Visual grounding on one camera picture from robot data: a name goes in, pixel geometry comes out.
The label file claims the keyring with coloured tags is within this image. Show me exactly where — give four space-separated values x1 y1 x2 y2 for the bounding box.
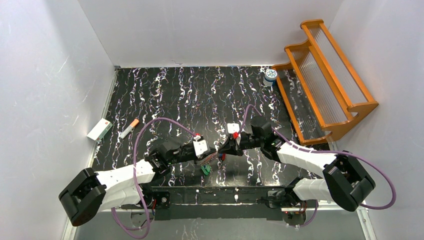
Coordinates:
199 153 226 176

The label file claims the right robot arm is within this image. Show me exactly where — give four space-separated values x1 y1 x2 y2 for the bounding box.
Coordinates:
217 116 376 212

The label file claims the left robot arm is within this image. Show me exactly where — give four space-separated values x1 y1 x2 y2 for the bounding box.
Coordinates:
58 140 217 227

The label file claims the orange white marker tube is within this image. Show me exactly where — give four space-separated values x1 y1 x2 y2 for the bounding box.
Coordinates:
119 118 140 139

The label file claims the small white blue jar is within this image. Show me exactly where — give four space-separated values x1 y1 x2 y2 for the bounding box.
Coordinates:
263 69 278 87

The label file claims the orange wooden rack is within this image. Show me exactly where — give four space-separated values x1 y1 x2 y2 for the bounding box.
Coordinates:
271 19 379 141

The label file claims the white cardboard box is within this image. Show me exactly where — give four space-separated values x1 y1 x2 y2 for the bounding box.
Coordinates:
86 118 113 142

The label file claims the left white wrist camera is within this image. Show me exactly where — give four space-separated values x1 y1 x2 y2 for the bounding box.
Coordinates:
192 133 210 159

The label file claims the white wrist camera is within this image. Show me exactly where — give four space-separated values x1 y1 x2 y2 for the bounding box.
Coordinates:
192 133 210 159
226 123 241 140

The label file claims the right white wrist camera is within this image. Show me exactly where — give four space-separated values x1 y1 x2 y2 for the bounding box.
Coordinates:
226 123 241 140

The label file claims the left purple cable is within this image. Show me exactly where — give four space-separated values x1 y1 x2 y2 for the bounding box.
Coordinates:
110 117 203 240

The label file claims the purple cable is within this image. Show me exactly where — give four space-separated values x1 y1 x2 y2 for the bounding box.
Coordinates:
110 117 203 240
239 104 397 229

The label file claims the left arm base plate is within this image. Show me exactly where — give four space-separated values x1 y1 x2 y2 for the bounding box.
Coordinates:
143 191 171 210

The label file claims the aluminium rail frame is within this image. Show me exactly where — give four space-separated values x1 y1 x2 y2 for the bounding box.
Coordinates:
61 187 378 240

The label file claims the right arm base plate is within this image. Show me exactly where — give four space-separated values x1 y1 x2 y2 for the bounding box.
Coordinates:
261 190 320 210

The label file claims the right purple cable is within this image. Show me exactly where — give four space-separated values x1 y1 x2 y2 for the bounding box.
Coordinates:
239 104 397 229

